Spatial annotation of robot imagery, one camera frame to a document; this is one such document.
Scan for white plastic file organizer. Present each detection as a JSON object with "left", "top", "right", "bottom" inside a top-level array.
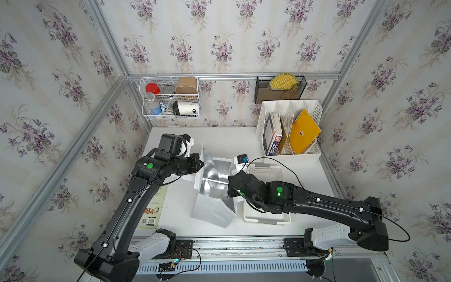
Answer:
[{"left": 256, "top": 99, "right": 323, "bottom": 163}]

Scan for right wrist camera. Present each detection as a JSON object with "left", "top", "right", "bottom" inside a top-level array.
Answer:
[{"left": 234, "top": 154, "right": 249, "bottom": 166}]

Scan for beige papers in organizer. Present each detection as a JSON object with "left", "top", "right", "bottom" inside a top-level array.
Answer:
[{"left": 280, "top": 102, "right": 295, "bottom": 155}]

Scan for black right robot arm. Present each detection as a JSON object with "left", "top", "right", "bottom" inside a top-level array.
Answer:
[{"left": 227, "top": 171, "right": 389, "bottom": 251}]

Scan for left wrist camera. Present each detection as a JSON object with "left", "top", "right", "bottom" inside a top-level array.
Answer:
[{"left": 182, "top": 134, "right": 194, "bottom": 148}]

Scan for aluminium rail frame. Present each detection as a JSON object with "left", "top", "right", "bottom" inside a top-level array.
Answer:
[{"left": 90, "top": 234, "right": 392, "bottom": 264}]

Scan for white insulated delivery bag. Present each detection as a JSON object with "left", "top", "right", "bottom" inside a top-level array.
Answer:
[{"left": 191, "top": 142, "right": 243, "bottom": 229}]

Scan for purple white book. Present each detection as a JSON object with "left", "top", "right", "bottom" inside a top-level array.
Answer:
[{"left": 263, "top": 112, "right": 283, "bottom": 156}]

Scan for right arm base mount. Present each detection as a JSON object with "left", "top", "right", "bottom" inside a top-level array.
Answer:
[{"left": 283, "top": 228, "right": 330, "bottom": 259}]

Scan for white perforated plastic tray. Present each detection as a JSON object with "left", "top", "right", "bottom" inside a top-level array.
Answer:
[{"left": 242, "top": 164, "right": 292, "bottom": 226}]

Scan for clear plastic bottle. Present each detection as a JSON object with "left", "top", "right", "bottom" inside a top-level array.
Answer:
[{"left": 143, "top": 92, "right": 162, "bottom": 116}]

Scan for green printed booklet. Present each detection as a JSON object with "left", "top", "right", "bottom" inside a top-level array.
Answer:
[{"left": 137, "top": 185, "right": 169, "bottom": 230}]

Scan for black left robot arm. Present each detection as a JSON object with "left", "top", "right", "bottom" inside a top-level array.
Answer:
[{"left": 74, "top": 133, "right": 204, "bottom": 282}]

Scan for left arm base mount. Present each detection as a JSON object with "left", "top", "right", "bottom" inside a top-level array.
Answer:
[{"left": 142, "top": 229, "right": 194, "bottom": 260}]

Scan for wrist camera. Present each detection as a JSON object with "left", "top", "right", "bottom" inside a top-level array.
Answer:
[
  {"left": 182, "top": 134, "right": 194, "bottom": 148},
  {"left": 234, "top": 154, "right": 249, "bottom": 166}
]

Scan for yellow folder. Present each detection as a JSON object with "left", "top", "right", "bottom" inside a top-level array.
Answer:
[{"left": 288, "top": 109, "right": 321, "bottom": 155}]

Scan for black mesh wall holder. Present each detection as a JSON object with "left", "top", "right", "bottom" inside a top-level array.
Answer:
[{"left": 254, "top": 76, "right": 307, "bottom": 104}]

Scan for white wire wall basket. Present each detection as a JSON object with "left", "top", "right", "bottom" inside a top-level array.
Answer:
[{"left": 138, "top": 75, "right": 201, "bottom": 121}]

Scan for white black cylinder can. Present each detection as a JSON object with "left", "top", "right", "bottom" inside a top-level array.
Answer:
[{"left": 173, "top": 101, "right": 199, "bottom": 116}]

